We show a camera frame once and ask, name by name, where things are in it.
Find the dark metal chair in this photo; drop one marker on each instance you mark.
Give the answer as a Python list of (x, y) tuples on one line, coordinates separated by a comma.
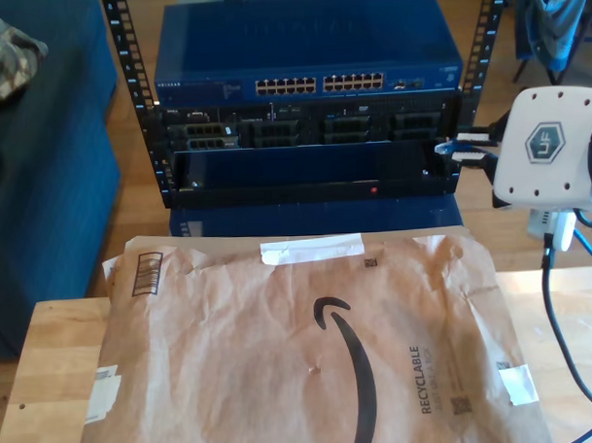
[(518, 73)]

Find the blue-grey jacket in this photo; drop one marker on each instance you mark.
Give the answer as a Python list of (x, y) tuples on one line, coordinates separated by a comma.
[(551, 23)]

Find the black rack server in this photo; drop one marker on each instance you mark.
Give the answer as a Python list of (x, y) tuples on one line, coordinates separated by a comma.
[(312, 115)]

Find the blue box under rack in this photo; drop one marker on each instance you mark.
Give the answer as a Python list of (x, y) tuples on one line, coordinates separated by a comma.
[(315, 218)]

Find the long white tape strip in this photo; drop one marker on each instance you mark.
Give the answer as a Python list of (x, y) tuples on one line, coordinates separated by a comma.
[(311, 249)]

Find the short white tape piece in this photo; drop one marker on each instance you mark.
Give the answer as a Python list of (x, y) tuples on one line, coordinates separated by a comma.
[(518, 384)]

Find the brown paper mailer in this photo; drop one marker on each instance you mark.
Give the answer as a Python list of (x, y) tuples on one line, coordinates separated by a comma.
[(233, 379)]

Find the blue sofa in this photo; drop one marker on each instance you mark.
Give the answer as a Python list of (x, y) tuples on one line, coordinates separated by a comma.
[(47, 191)]

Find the white shipping label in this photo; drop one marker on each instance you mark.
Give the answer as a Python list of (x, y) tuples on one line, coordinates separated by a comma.
[(102, 393)]

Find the camouflage cloth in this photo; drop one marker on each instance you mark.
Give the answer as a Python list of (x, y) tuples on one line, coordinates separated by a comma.
[(3, 61)]

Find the black perforated rack post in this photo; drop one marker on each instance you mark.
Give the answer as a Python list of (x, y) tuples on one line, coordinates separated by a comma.
[(484, 40), (129, 52)]

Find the blue network switch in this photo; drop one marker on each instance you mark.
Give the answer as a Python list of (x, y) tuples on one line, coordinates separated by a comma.
[(294, 37)]

